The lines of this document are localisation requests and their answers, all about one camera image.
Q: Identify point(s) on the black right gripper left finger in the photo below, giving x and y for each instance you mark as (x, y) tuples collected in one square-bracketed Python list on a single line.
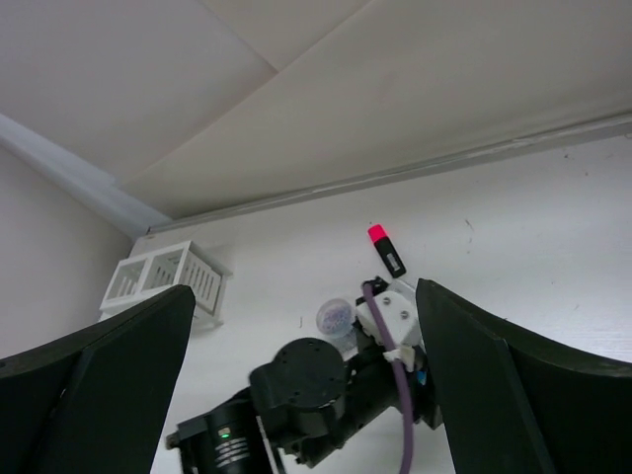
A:
[(96, 401)]

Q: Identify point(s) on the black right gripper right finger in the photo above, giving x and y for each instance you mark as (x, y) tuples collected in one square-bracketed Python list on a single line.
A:
[(514, 401)]

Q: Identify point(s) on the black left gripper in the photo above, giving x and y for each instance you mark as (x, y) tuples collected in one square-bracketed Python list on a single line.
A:
[(311, 401)]

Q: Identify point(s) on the pink highlighter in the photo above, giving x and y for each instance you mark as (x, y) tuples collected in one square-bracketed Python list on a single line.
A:
[(386, 251)]

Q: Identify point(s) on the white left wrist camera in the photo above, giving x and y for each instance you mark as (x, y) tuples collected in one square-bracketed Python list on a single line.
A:
[(396, 304)]

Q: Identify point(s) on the blue highlighter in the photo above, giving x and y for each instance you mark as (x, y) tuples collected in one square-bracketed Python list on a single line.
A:
[(421, 378)]

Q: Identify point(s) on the clear jar of pins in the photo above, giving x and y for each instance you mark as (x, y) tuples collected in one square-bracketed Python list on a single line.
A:
[(335, 323)]

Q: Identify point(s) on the white slatted organizer box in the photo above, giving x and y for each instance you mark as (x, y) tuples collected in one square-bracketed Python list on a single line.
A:
[(141, 277)]

